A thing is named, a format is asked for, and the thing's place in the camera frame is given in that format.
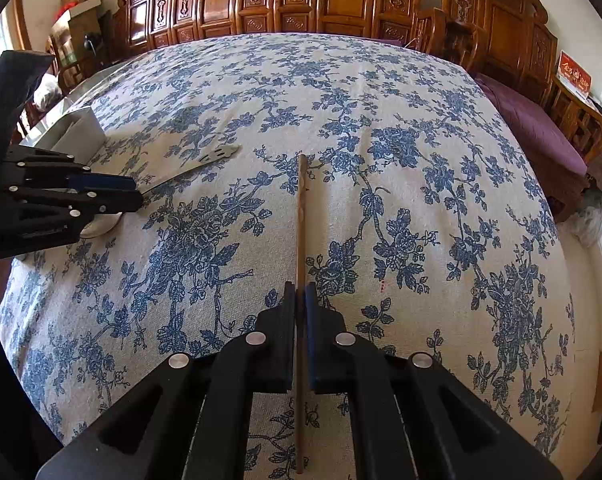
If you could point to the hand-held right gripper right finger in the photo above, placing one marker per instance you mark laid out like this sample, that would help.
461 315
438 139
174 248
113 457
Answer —
312 345

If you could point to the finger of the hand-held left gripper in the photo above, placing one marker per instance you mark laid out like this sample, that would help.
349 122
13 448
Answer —
111 202
101 182

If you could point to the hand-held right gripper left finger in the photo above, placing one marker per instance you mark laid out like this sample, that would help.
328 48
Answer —
287 340

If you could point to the grey utensil holder box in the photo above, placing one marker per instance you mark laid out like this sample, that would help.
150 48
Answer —
76 130

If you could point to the long wooden chopstick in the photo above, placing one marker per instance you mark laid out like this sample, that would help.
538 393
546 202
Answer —
301 210

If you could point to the clear plastic bag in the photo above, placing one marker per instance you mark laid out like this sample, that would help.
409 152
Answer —
47 91

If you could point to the cardboard boxes stack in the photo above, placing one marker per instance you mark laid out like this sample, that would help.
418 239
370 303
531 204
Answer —
76 12

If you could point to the small carved wooden bench back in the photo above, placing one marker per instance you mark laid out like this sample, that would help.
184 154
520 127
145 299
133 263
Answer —
151 15

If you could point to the blue floral tablecloth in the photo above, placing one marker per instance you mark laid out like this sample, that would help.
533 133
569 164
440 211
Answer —
406 185

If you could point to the medium carved wooden bench back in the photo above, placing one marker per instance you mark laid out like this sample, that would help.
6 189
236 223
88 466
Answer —
231 0

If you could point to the white plastic bag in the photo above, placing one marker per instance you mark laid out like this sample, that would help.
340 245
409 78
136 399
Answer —
587 217

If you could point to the purple seat cushion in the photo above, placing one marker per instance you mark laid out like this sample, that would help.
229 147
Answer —
536 120

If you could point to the carved wooden armchair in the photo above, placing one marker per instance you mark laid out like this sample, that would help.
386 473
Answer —
446 40

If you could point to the carved wooden sofa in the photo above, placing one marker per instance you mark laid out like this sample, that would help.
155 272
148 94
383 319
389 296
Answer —
511 35

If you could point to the wooden window frame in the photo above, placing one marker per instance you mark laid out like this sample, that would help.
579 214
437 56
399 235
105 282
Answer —
20 25

